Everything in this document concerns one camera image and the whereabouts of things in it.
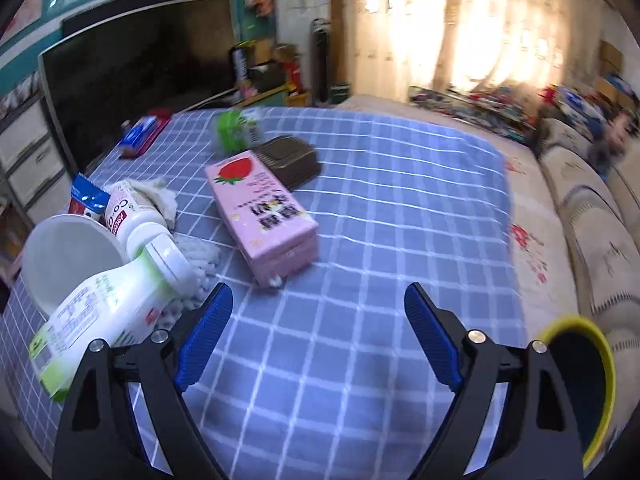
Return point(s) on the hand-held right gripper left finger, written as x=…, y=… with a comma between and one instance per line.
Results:
x=205, y=340

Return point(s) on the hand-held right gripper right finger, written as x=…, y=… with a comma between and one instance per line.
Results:
x=432, y=340

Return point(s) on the white foam net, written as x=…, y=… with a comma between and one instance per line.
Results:
x=200, y=256

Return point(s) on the white bottle with green label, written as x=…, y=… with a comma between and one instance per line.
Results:
x=100, y=305

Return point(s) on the small white bottle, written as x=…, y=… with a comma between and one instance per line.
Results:
x=135, y=220

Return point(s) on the black bin with yellow rim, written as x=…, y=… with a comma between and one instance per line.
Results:
x=580, y=370

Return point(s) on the pink strawberry milk carton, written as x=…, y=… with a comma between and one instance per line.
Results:
x=260, y=210

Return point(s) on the crumpled white tissue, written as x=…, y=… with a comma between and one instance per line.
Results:
x=157, y=195

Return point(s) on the white bowl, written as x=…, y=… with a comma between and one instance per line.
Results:
x=65, y=255

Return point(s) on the blue snack packet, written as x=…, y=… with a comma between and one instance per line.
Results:
x=87, y=195

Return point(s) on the beige sofa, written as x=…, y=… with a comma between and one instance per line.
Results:
x=595, y=230

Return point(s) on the brown plastic tray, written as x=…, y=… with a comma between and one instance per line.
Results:
x=295, y=160

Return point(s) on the green and white drink carton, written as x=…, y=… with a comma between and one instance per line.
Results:
x=232, y=127

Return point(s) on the blue and red box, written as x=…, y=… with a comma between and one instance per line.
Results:
x=140, y=132

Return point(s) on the cluttered glass coffee table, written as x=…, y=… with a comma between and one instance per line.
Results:
x=480, y=105

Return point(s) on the white drawer cabinet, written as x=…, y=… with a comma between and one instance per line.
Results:
x=25, y=145

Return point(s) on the black flat television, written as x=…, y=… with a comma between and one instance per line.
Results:
x=140, y=75

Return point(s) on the black tower fan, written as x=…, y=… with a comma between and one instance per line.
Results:
x=320, y=60

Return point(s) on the cream patterned curtain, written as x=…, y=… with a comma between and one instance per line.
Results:
x=450, y=35

